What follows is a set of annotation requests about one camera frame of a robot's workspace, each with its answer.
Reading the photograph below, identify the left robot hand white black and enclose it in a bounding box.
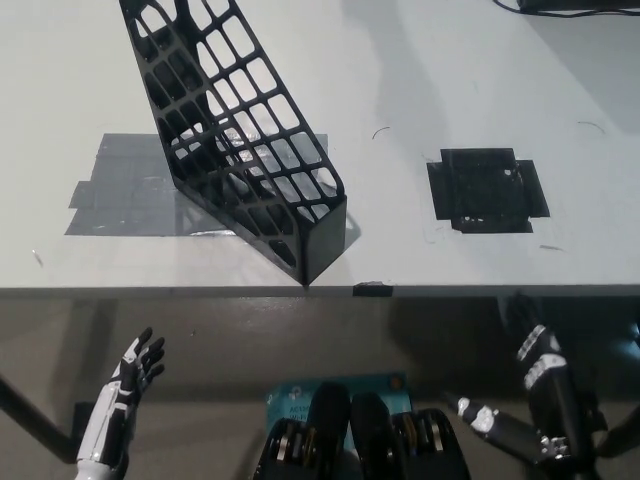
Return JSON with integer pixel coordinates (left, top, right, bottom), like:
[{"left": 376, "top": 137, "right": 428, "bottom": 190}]
[{"left": 74, "top": 327, "right": 167, "bottom": 480}]

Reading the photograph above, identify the black lattice magazine stand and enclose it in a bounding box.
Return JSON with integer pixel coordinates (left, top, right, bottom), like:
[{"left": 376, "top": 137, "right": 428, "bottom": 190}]
[{"left": 118, "top": 0, "right": 349, "bottom": 287}]

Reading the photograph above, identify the black table leg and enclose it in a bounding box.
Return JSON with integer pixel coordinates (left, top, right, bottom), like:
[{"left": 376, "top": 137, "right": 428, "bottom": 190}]
[
  {"left": 0, "top": 374, "right": 84, "bottom": 454},
  {"left": 594, "top": 412, "right": 640, "bottom": 459}
]

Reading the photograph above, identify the teal cardboard box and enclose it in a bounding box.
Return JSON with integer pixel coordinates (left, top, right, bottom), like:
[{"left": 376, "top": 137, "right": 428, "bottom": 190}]
[{"left": 264, "top": 370, "right": 414, "bottom": 446}]

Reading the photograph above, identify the large grey tape patch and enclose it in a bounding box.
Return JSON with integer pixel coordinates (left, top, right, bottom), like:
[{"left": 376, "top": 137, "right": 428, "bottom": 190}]
[{"left": 63, "top": 132, "right": 331, "bottom": 237}]

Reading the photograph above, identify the small black tape piece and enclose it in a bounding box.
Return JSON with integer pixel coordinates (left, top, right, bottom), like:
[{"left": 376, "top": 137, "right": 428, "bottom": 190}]
[{"left": 352, "top": 279, "right": 395, "bottom": 297}]

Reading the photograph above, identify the black square tape patch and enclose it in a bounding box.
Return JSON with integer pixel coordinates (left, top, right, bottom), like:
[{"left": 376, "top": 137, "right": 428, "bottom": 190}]
[{"left": 426, "top": 147, "right": 551, "bottom": 235}]

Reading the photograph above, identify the black flat device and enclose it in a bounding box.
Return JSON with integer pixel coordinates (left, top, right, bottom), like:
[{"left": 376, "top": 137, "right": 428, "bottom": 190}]
[{"left": 517, "top": 0, "right": 640, "bottom": 14}]

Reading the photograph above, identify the black cable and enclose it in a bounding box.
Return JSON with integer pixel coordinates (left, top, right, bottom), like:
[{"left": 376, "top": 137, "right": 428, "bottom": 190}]
[{"left": 492, "top": 0, "right": 640, "bottom": 21}]

